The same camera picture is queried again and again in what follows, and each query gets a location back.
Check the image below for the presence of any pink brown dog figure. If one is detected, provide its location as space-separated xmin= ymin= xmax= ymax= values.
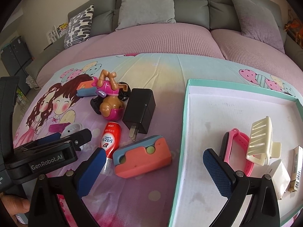
xmin=96 ymin=69 xmax=124 ymax=121

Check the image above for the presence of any teal cardboard box tray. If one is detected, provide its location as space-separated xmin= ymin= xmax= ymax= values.
xmin=168 ymin=78 xmax=303 ymax=227

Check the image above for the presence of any white magazine rack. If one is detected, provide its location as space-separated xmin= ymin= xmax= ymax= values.
xmin=46 ymin=23 xmax=68 ymax=43

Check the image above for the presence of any white charger cube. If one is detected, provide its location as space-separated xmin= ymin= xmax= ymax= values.
xmin=266 ymin=159 xmax=291 ymax=200

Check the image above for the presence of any dark cabinet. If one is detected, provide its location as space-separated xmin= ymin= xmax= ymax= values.
xmin=1 ymin=36 xmax=33 ymax=95

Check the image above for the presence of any orange blue toy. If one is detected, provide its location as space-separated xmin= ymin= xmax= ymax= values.
xmin=77 ymin=77 xmax=98 ymax=97
xmin=113 ymin=135 xmax=172 ymax=179

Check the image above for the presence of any pink smart watch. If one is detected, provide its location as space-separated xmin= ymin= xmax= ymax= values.
xmin=219 ymin=128 xmax=254 ymax=176

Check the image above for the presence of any gold black patterned lighter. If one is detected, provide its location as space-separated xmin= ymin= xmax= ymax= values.
xmin=288 ymin=146 xmax=302 ymax=192

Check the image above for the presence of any cream hair claw clip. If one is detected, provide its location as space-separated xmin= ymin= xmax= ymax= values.
xmin=246 ymin=116 xmax=281 ymax=166

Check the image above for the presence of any orange bag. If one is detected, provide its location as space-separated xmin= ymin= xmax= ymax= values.
xmin=284 ymin=8 xmax=303 ymax=48

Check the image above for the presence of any grey centre cushion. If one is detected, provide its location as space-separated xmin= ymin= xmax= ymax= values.
xmin=116 ymin=0 xmax=176 ymax=30

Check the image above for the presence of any red small bottle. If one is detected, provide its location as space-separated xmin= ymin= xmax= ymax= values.
xmin=99 ymin=121 xmax=121 ymax=175

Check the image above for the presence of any black wall charger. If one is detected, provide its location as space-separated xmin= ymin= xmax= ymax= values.
xmin=122 ymin=88 xmax=156 ymax=141

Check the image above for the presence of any purple lighter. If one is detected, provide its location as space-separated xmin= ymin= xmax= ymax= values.
xmin=48 ymin=122 xmax=70 ymax=134

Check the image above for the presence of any person's hand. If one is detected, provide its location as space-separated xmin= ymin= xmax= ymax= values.
xmin=1 ymin=193 xmax=30 ymax=226

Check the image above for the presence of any grey purple right cushion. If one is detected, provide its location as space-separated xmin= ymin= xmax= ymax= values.
xmin=232 ymin=0 xmax=284 ymax=53

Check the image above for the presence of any grey sofa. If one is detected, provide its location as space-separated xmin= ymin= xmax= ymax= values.
xmin=26 ymin=0 xmax=302 ymax=90

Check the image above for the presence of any black white patterned cushion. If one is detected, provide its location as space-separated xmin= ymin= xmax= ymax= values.
xmin=64 ymin=5 xmax=94 ymax=49

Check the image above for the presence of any cartoon couple blanket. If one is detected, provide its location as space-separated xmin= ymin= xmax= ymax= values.
xmin=13 ymin=53 xmax=302 ymax=226

